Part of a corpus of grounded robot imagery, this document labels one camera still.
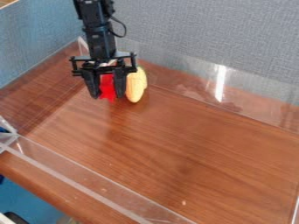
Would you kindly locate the clear acrylic left bracket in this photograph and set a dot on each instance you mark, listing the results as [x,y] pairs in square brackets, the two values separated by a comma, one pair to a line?
[9,134]

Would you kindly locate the clear acrylic back wall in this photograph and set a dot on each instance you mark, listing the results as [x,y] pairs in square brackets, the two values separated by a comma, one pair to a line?
[248,94]

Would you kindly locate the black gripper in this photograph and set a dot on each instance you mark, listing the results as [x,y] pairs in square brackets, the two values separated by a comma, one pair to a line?
[121,64]

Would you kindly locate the black object bottom left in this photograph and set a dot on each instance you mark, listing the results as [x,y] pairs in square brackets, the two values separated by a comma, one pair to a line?
[14,217]

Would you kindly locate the clear acrylic front wall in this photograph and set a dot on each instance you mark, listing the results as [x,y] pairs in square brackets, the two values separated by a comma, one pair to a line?
[102,189]

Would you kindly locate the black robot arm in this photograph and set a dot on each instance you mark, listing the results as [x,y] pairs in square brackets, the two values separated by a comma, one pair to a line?
[97,14]

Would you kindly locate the clear acrylic wall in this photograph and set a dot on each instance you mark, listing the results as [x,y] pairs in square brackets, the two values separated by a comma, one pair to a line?
[102,189]
[248,94]

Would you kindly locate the yellow green toy corn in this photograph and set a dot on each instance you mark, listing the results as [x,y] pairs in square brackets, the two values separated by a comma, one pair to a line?
[137,85]

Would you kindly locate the red plastic block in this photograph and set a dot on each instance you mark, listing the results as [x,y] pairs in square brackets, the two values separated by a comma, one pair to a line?
[107,87]

